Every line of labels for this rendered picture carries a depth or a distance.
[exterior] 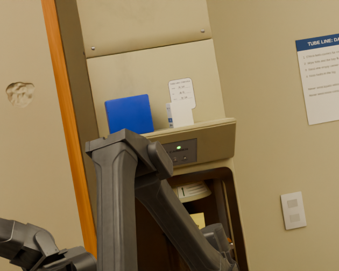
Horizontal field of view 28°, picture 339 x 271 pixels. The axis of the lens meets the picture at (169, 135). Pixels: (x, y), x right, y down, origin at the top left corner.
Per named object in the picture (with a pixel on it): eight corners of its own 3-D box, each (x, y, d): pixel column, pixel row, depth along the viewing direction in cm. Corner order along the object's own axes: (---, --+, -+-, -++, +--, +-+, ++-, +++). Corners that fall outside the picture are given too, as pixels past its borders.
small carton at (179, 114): (169, 128, 164) (165, 103, 164) (189, 124, 165) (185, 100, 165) (174, 128, 160) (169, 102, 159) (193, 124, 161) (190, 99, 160)
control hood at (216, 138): (106, 179, 166) (99, 139, 166) (233, 156, 170) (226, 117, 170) (107, 184, 155) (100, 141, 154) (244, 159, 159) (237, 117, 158)
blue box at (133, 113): (110, 137, 165) (104, 101, 165) (150, 130, 167) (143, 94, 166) (112, 139, 155) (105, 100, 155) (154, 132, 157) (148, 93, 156)
